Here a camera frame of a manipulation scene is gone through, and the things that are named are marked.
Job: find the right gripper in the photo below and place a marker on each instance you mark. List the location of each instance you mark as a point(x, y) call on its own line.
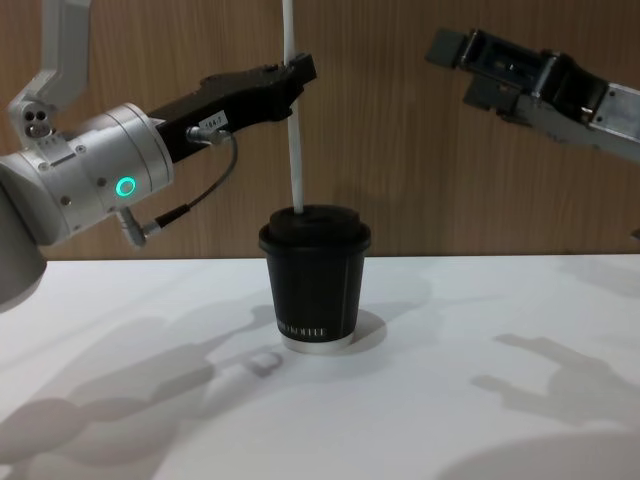
point(590, 110)

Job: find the black paper coffee cup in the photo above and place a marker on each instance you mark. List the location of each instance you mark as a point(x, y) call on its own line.
point(315, 295)

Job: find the white drinking straw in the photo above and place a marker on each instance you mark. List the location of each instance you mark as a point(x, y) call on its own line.
point(296, 150)

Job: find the black plastic cup lid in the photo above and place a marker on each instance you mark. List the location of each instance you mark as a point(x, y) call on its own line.
point(315, 227)

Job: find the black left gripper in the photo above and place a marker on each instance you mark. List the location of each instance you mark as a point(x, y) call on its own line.
point(215, 107)

